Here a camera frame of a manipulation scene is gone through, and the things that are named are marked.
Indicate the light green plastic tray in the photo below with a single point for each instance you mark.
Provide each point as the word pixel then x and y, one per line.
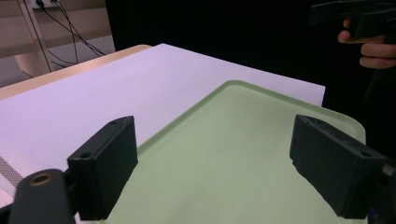
pixel 224 155

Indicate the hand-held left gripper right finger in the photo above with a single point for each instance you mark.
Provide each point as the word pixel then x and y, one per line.
pixel 334 166

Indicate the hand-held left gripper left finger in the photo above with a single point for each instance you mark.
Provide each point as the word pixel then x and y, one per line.
pixel 104 169

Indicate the black curtain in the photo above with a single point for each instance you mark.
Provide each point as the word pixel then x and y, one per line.
pixel 236 37

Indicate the white metal stand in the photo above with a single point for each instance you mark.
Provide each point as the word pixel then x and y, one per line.
pixel 34 34

